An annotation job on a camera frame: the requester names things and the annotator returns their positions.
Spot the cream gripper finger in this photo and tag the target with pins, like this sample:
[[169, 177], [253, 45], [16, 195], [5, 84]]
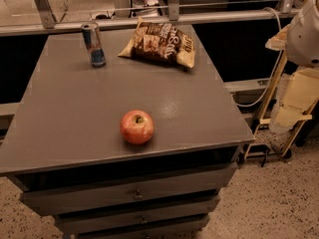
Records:
[[278, 41], [302, 90]]

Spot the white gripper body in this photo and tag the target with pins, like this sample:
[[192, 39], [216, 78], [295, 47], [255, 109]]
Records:
[[303, 39]]

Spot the brown chip bag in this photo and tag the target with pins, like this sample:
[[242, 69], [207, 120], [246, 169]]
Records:
[[161, 42]]

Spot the red apple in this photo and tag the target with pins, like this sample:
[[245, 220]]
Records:
[[137, 127]]

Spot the top grey drawer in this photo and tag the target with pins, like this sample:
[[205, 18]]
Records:
[[153, 186]]

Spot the grey drawer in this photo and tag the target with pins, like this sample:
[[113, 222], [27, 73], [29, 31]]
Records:
[[153, 186], [142, 215], [151, 230]]

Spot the grey drawer cabinet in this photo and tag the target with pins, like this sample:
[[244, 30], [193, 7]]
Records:
[[132, 150]]

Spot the blue silver energy drink can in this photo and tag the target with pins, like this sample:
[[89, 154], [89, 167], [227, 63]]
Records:
[[91, 35]]

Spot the middle grey drawer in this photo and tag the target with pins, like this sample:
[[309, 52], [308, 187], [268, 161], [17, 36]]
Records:
[[142, 215]]

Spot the bottom grey drawer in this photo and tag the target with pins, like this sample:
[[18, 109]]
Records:
[[151, 230]]

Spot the metal railing frame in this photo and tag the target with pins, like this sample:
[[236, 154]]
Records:
[[26, 17]]

